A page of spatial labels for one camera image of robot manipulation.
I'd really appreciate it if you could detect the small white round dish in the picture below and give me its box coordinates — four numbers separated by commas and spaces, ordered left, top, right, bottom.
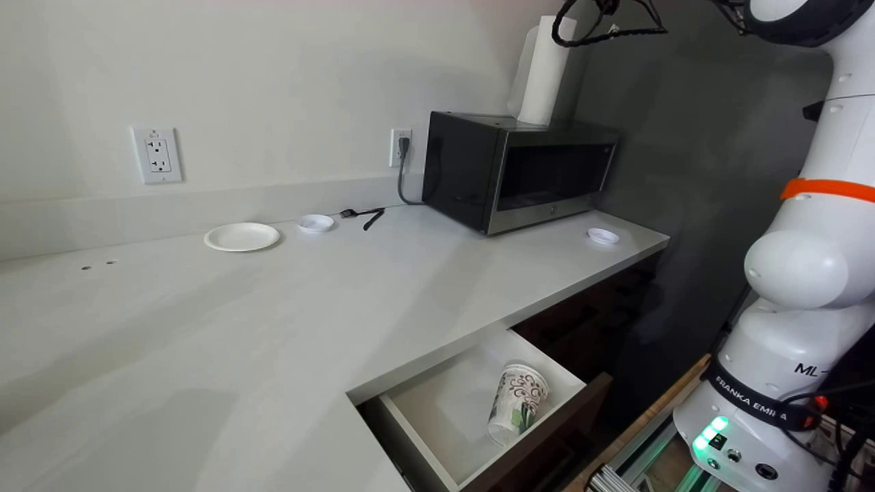
582, 224, 623, 248

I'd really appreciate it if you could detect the black microwave power cord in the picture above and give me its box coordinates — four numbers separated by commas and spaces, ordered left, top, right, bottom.
394, 133, 427, 209

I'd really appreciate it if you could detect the wooden robot cart frame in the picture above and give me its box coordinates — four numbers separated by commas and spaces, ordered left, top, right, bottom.
561, 353, 717, 492

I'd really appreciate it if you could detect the dark wood cabinet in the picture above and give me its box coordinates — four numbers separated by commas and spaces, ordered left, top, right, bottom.
511, 248, 664, 431

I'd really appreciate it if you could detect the orange strap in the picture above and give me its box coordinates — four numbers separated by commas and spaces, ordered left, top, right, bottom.
779, 174, 875, 204

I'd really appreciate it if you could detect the white paper plate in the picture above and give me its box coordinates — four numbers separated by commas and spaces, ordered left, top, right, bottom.
203, 218, 285, 256

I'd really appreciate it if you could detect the open white drawer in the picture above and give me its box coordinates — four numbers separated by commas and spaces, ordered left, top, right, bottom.
355, 325, 616, 492

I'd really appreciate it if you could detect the wall outlet with plug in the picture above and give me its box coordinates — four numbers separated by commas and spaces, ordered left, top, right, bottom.
386, 125, 418, 171

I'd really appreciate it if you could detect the patterned paper cup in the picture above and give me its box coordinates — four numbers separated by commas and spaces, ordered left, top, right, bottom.
483, 360, 554, 439

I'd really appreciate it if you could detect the black steel microwave oven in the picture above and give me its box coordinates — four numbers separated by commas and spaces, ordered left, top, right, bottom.
422, 108, 623, 237

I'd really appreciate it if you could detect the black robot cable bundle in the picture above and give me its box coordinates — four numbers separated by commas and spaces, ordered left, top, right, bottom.
550, 0, 669, 49

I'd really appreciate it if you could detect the small black utensil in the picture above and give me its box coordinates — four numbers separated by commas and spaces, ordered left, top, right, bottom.
340, 204, 389, 231

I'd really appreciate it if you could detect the small white bowl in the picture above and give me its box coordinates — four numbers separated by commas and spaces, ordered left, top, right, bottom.
296, 209, 340, 237

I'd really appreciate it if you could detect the white wall outlet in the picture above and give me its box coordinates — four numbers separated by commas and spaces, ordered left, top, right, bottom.
128, 122, 185, 189

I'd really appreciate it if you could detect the white paper towel roll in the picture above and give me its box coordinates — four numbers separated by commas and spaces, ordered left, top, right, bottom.
515, 14, 579, 129

